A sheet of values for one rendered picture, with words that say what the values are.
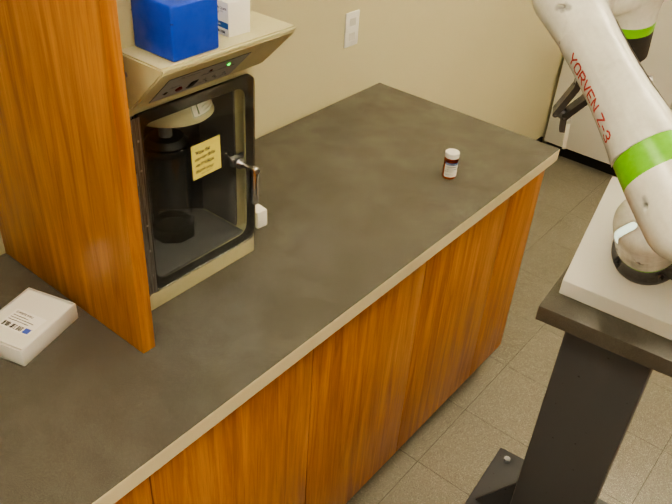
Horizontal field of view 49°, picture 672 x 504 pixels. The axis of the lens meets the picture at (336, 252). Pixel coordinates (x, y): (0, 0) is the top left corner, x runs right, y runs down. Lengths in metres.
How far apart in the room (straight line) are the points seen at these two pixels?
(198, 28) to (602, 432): 1.32
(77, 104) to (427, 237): 0.93
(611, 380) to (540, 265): 1.74
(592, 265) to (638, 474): 1.16
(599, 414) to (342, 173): 0.92
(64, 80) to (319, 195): 0.88
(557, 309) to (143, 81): 1.00
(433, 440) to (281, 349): 1.21
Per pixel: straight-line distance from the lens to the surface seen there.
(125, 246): 1.36
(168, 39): 1.24
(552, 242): 3.71
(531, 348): 3.05
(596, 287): 1.74
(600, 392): 1.87
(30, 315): 1.59
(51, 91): 1.36
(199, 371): 1.46
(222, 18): 1.36
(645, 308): 1.73
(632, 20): 1.39
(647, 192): 1.13
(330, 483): 2.11
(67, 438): 1.39
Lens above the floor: 1.97
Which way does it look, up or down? 36 degrees down
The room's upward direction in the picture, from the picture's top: 4 degrees clockwise
